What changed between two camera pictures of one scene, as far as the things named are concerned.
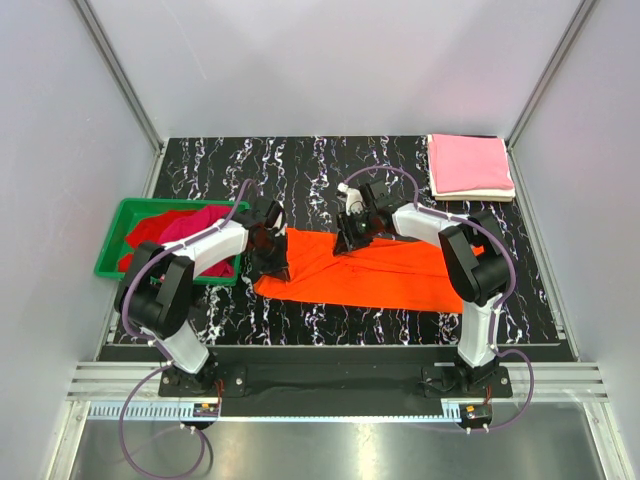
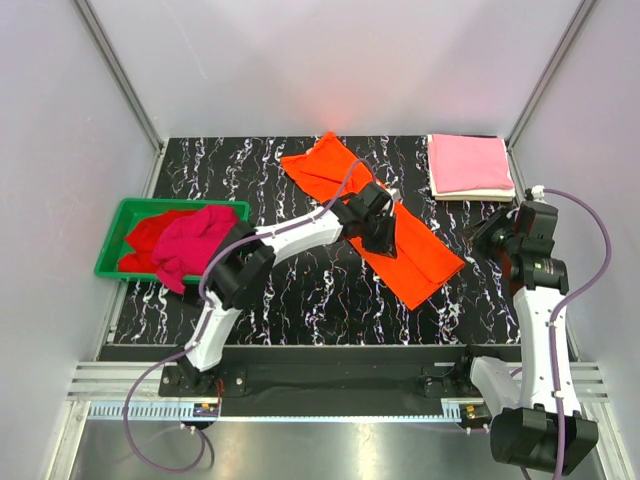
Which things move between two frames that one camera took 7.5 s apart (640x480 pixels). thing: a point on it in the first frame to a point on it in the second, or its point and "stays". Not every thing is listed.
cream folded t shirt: (480, 195) stays
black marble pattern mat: (300, 178) stays
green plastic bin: (130, 211) stays
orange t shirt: (392, 272) to (420, 263)
